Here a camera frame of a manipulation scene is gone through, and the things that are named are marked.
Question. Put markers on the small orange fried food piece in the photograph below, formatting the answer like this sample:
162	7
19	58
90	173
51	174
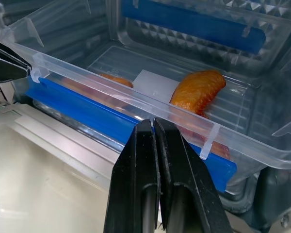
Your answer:
118	80

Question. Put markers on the orange fried chicken wing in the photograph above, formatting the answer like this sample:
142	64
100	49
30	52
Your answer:
198	91

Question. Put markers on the reddish meat piece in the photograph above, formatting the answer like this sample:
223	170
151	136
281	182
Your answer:
220	149

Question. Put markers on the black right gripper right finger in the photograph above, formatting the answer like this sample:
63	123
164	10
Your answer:
184	184

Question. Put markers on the clear plastic food container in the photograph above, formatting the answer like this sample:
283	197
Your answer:
254	102

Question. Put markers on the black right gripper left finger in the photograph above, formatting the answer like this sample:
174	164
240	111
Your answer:
133	174

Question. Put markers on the white square label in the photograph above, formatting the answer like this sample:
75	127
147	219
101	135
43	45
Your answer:
152	85

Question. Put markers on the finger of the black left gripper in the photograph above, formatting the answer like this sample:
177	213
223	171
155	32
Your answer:
4	69

